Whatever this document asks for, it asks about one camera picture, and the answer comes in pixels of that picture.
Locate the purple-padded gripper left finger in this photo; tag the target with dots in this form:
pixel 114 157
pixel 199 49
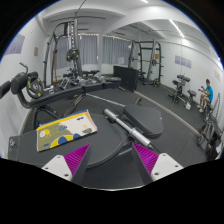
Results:
pixel 72 166

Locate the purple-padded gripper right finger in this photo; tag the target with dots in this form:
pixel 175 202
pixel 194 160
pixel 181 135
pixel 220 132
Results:
pixel 153 166

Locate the colourful patterned folded towel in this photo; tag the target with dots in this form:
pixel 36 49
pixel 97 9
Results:
pixel 64 130

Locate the silver barbell bar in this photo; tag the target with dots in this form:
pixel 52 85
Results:
pixel 131 131

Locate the black seat pad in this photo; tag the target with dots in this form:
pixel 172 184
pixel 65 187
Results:
pixel 147 119

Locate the equipment at right edge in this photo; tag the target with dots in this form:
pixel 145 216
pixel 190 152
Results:
pixel 209 139

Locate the dumbbell rack with weights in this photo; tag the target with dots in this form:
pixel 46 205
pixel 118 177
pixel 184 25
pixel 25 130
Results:
pixel 68 88

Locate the black leg extension machine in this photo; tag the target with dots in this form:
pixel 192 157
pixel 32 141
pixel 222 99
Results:
pixel 177 95

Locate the black leg roller machine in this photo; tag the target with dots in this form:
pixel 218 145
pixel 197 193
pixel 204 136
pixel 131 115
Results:
pixel 23 80

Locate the person in blue shirt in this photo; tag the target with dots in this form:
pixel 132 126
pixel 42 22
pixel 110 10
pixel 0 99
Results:
pixel 206 96

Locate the black plyo box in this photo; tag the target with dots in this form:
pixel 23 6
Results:
pixel 128 77

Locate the black power rack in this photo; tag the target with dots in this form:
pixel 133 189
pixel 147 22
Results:
pixel 145 70

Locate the black yellow weight plate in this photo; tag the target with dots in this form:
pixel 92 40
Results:
pixel 72 55

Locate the grey window curtains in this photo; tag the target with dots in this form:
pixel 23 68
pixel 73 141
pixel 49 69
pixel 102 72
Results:
pixel 115 50

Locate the purple wall posters right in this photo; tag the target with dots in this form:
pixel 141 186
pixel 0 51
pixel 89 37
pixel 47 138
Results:
pixel 183 61

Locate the purple wall poster left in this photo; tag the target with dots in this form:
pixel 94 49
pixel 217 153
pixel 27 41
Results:
pixel 16 45

